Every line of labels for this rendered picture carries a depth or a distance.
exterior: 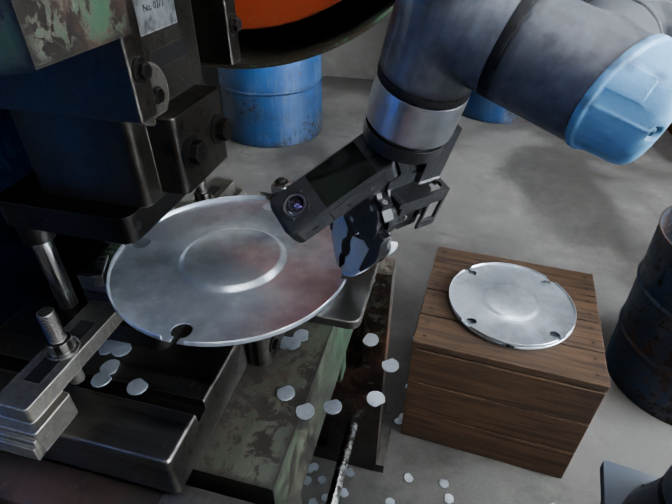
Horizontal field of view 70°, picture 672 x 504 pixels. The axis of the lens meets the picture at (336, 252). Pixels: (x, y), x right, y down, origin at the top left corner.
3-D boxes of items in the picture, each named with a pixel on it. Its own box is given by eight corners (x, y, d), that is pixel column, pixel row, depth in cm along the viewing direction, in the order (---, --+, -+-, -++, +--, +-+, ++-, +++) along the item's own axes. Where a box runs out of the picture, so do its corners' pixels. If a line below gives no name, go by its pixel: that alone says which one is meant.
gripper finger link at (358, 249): (391, 278, 58) (415, 229, 50) (350, 296, 55) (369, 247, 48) (377, 259, 59) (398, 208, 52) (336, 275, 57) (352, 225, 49)
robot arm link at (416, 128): (414, 119, 34) (354, 56, 38) (396, 167, 38) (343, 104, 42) (489, 100, 38) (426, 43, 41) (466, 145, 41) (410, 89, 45)
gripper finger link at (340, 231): (377, 259, 59) (398, 208, 52) (336, 275, 57) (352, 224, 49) (363, 240, 60) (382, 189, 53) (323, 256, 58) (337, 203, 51)
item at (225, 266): (371, 214, 68) (372, 209, 67) (311, 373, 45) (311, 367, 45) (185, 189, 74) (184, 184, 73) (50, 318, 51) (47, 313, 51)
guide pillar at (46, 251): (82, 299, 60) (42, 202, 52) (70, 311, 59) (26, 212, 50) (67, 296, 61) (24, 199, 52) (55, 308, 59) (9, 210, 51)
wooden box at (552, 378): (556, 363, 146) (592, 273, 126) (562, 479, 117) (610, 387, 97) (424, 333, 156) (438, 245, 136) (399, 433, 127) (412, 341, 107)
